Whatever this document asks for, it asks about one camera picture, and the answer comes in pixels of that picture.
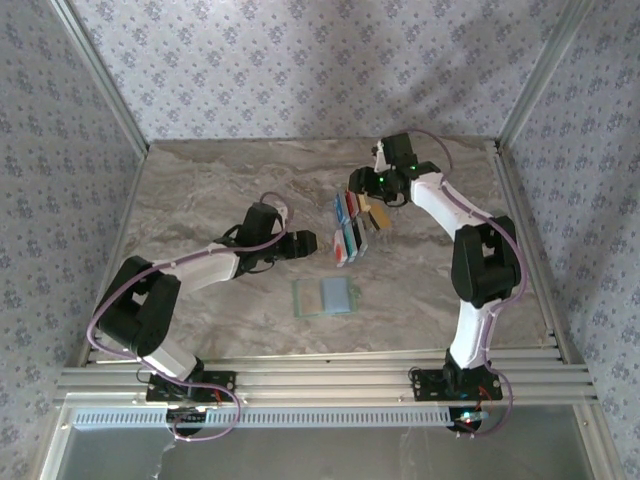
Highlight gold credit card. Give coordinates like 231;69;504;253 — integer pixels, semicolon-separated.
298;282;321;314
362;203;392;233

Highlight clear acrylic card rack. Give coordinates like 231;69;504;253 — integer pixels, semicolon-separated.
329;189;381;269

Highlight clear green plastic tray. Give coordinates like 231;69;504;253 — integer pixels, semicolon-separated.
291;276;362;320

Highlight white red-dot card stack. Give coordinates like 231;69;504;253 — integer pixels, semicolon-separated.
332;230;349;267

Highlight black card stack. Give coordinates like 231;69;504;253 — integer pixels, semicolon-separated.
352;218;371;254

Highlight grey metal panel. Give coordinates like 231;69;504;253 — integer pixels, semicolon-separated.
38;403;624;480

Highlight black control board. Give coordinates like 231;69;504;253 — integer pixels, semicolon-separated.
446;405;494;434
166;405;212;437

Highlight aluminium side rail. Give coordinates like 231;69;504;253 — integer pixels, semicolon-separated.
492;139;574;366
77;147;151;369

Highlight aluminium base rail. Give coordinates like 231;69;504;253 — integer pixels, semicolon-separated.
53;348;600;407

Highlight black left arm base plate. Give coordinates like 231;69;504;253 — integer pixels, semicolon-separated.
145;369;237;404

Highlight aluminium frame post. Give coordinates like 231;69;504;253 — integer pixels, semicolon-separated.
493;0;597;151
49;0;150;157

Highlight grey slotted cable duct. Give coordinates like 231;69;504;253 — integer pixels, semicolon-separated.
72;405;494;430

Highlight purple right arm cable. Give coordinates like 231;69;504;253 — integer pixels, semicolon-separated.
407;128;530;441

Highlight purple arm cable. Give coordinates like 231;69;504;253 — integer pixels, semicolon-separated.
407;128;530;441
85;191;242;444

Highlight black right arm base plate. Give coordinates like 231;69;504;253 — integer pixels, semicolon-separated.
410;368;504;404

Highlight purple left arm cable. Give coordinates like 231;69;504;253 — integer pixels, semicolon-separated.
85;191;242;444

